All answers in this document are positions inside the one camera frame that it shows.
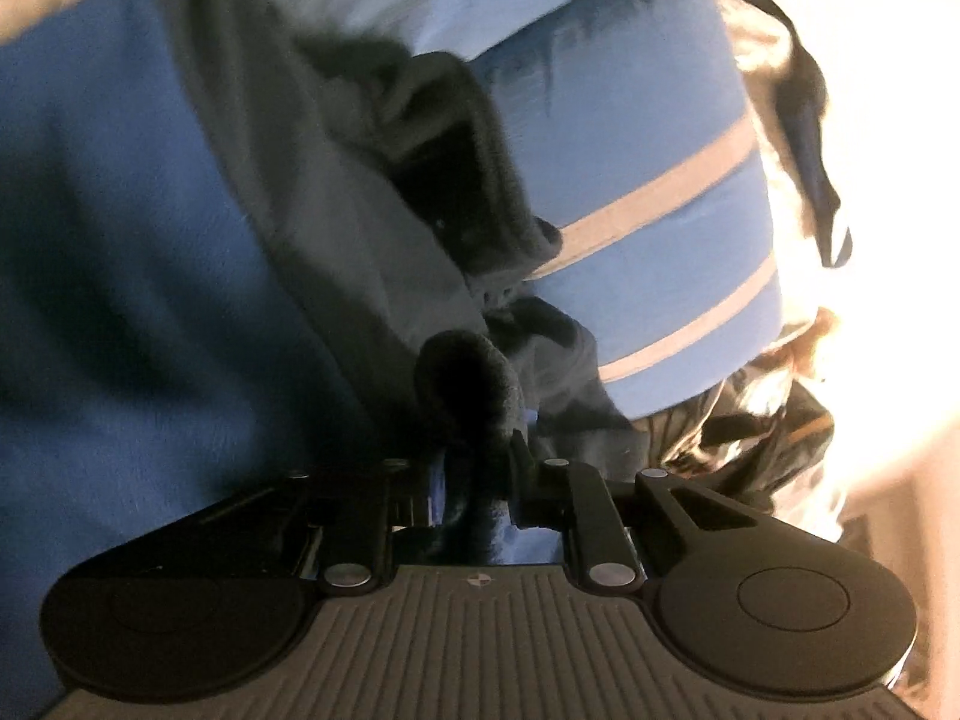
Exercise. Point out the blue fleece blanket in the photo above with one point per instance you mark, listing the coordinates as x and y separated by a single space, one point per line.
120 240

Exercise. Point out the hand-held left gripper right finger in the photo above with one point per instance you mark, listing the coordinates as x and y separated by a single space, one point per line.
525 481

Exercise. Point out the navy garment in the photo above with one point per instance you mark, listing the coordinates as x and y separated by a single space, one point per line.
814 165

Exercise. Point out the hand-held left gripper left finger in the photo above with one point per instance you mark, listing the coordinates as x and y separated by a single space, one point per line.
409 496

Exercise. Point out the dark fleece garment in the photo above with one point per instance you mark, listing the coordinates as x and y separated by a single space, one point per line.
375 240

